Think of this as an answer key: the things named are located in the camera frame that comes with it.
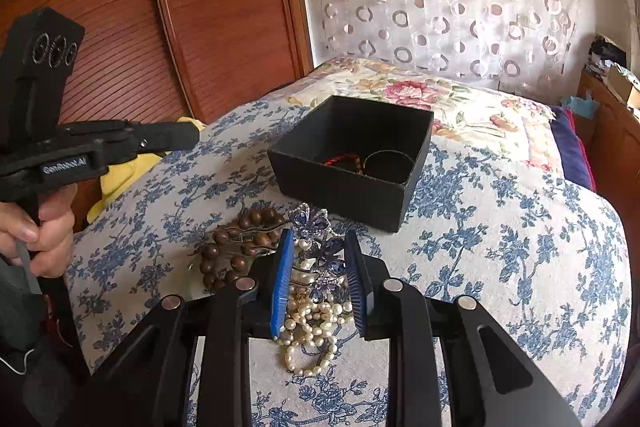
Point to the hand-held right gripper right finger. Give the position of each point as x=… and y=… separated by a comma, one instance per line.
x=357, y=292

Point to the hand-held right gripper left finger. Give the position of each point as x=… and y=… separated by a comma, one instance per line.
x=281, y=287

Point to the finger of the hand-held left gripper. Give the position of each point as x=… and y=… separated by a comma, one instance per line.
x=165, y=136

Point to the blue crystal butterfly jewelry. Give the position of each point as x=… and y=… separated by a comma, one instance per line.
x=306, y=220

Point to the black jewelry box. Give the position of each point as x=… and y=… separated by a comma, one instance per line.
x=340, y=202

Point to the person's left hand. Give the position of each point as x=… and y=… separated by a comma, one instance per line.
x=47, y=232

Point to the yellow plush toy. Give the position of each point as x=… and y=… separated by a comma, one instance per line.
x=120, y=182

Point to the wooden wardrobe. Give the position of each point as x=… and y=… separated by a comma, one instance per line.
x=200, y=7

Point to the blue floral blanket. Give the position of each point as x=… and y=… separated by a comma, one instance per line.
x=500, y=232

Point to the pink floral quilt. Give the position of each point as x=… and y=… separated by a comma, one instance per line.
x=400, y=89

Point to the purple blanket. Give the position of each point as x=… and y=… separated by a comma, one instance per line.
x=572, y=147

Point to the person's dark clothing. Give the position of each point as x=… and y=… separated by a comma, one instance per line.
x=30, y=382

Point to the teal crumpled paper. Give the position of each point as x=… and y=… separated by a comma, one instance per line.
x=582, y=106

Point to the wooden side cabinet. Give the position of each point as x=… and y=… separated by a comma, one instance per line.
x=610, y=142

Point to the cardboard box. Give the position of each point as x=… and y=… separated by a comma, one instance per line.
x=625, y=84

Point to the pile of dark clothes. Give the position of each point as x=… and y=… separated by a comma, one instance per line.
x=607, y=52

